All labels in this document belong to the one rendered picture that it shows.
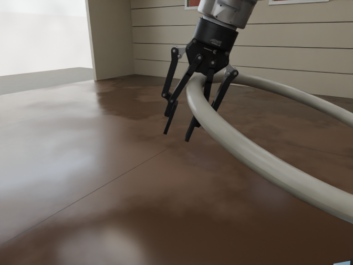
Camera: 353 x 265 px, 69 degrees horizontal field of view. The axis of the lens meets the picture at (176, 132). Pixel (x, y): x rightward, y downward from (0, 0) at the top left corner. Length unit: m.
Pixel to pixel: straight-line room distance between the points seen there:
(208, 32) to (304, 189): 0.28
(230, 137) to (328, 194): 0.12
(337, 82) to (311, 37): 1.12
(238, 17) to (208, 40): 0.06
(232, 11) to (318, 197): 0.30
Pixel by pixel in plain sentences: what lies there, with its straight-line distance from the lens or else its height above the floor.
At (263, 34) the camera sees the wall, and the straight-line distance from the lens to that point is 6.76.
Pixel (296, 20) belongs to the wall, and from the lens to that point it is 6.61.
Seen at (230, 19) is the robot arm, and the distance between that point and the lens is 0.45.
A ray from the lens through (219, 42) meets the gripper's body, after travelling 0.46.
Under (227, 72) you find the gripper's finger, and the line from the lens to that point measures 0.50.
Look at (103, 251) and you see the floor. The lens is 1.82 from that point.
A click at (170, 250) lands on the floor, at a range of 1.77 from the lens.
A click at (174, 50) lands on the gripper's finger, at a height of 1.24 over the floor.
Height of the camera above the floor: 1.27
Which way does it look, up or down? 21 degrees down
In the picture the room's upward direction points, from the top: straight up
